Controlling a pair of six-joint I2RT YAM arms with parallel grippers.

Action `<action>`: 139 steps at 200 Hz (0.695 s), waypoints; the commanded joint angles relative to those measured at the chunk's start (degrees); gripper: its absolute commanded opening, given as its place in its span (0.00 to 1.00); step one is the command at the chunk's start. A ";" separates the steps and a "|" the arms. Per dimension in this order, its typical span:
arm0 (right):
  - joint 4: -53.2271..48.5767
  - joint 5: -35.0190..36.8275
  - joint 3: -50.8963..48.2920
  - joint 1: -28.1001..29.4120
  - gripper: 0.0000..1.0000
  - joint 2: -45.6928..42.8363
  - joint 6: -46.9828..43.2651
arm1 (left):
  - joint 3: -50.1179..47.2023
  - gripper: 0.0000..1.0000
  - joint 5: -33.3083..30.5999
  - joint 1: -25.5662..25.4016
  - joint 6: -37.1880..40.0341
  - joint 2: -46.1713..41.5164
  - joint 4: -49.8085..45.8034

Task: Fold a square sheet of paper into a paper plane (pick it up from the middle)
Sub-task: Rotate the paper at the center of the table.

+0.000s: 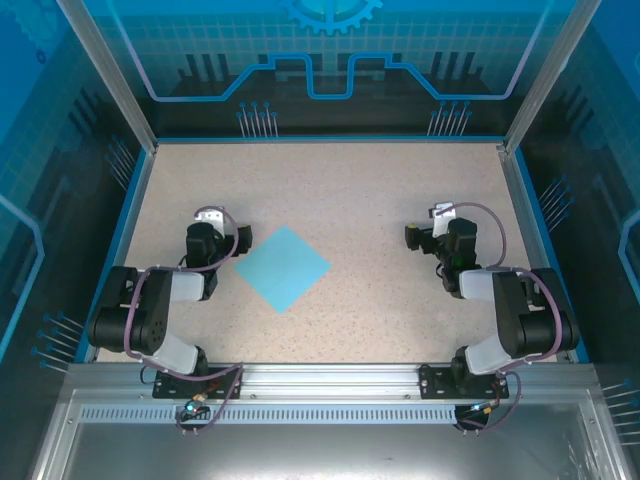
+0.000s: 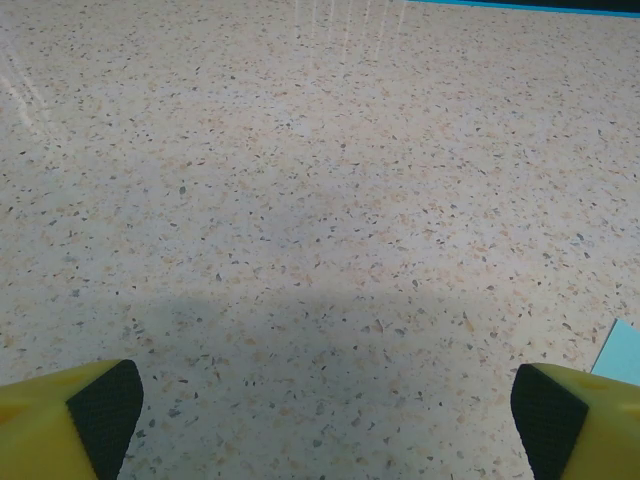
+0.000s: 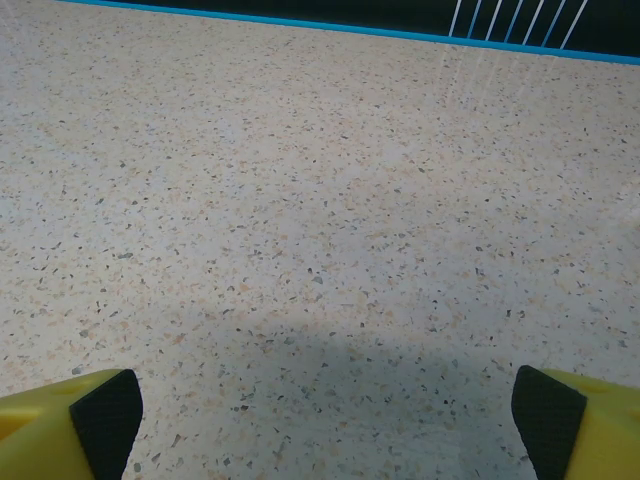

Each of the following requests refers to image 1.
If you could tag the light blue square paper sheet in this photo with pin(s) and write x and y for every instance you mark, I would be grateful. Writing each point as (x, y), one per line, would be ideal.
(282, 270)

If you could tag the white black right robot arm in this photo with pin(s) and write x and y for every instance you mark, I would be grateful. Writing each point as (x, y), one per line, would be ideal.
(525, 315)

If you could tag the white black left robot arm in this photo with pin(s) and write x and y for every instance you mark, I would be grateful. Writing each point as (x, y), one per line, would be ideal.
(150, 310)

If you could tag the blue printed acrylic panel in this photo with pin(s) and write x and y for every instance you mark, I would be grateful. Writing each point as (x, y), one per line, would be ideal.
(320, 50)
(600, 175)
(40, 175)

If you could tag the grey metal front shelf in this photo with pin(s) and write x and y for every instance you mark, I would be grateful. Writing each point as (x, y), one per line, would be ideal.
(320, 450)

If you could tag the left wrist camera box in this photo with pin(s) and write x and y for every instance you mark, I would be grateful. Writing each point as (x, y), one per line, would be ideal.
(207, 216)

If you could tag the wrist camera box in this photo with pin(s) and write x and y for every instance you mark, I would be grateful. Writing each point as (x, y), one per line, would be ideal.
(442, 209)
(207, 216)

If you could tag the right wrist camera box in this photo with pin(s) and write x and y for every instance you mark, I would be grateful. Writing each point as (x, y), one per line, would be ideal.
(442, 209)

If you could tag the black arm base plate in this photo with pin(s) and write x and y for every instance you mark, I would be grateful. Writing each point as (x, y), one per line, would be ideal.
(170, 387)
(435, 382)

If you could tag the aluminium front frame rail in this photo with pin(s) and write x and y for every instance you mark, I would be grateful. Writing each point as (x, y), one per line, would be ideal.
(330, 380)

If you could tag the aluminium frame post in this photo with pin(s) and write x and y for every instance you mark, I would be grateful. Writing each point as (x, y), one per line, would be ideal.
(115, 85)
(550, 75)

